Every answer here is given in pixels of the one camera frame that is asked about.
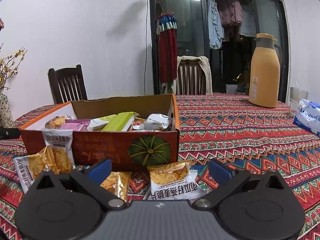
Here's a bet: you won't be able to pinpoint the oat crisp pack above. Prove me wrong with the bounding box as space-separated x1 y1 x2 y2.
100 172 131 202
13 146 59 193
146 160 206 200
42 129 75 173

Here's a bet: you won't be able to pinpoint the pink snack pack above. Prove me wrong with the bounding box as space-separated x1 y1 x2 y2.
59 119 91 132

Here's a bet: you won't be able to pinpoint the long green snack bar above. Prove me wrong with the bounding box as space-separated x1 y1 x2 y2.
102 112 139 132

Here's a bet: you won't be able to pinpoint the small orange snack pack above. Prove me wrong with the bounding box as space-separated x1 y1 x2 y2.
128 118 145 131

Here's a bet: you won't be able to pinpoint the white grey snack pack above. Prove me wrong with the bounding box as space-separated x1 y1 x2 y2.
144 113 172 131

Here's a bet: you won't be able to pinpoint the oat crisp pack on pile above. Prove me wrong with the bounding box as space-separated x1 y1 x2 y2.
13 146 59 193

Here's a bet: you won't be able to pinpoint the oat crisp pack against box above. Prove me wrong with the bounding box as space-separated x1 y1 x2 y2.
42 129 75 173

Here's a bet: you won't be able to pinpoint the patterned red tablecloth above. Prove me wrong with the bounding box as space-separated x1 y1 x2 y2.
0 93 320 240

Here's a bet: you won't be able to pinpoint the floral vase yellow twigs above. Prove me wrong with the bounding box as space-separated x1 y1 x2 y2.
1 47 27 128

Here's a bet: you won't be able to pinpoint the dark wooden chair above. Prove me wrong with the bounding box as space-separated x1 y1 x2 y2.
48 64 87 104

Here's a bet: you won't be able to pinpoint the orange thermos jug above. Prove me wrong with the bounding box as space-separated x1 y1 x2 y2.
248 33 283 108

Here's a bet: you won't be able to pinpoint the white blue tissue pack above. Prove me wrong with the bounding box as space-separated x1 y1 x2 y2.
293 99 320 137

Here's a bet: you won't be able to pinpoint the chair with beige cloth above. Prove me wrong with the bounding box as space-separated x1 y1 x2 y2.
173 56 213 95

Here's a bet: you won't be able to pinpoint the drinking glass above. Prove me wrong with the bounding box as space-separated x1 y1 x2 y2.
290 82 309 116

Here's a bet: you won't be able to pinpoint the pink vase with roses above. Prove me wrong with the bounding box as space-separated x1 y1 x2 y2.
0 18 4 31

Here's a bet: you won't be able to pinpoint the hanging blue shirt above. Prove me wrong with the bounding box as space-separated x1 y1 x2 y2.
207 0 225 50

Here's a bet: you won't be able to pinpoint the red tassel hanging decoration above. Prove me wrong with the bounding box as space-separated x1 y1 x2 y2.
156 12 177 83

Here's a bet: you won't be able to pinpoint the hanging pink jacket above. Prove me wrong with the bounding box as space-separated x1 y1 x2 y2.
219 0 243 26

